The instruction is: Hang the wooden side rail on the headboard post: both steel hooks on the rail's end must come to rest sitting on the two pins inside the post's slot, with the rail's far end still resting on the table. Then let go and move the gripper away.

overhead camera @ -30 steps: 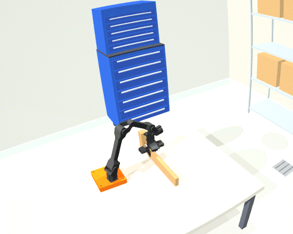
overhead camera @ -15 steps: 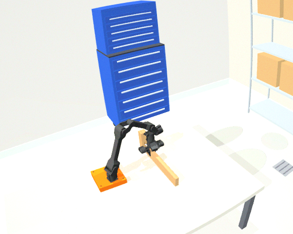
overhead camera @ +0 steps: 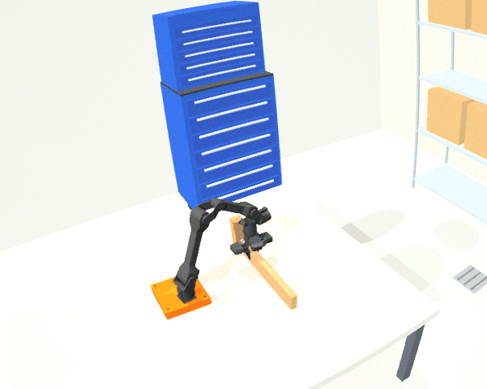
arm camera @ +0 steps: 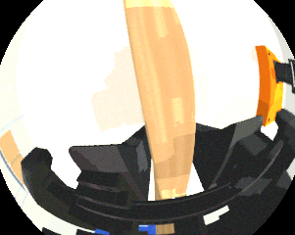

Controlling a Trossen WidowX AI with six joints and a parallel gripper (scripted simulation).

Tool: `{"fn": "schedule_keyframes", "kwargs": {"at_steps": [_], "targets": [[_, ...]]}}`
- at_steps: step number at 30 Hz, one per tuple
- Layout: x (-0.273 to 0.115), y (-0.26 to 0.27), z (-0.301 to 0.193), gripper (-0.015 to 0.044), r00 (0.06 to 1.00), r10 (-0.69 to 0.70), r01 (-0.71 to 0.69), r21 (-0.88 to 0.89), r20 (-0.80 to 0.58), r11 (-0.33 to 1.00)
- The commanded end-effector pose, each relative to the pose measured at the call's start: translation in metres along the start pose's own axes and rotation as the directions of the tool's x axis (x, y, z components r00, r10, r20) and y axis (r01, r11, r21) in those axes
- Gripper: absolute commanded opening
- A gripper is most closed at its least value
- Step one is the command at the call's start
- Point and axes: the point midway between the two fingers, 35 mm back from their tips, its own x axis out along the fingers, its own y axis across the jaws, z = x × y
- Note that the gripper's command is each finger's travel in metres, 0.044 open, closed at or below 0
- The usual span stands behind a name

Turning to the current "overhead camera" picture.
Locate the wooden post with slot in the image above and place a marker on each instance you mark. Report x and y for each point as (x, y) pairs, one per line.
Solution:
(236, 229)

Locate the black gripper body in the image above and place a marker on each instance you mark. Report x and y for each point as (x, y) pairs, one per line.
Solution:
(236, 248)

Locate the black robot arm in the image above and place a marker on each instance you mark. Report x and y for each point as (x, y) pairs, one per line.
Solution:
(187, 273)

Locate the wooden rail with dark metal hooks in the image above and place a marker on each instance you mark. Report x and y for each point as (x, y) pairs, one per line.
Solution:
(273, 279)

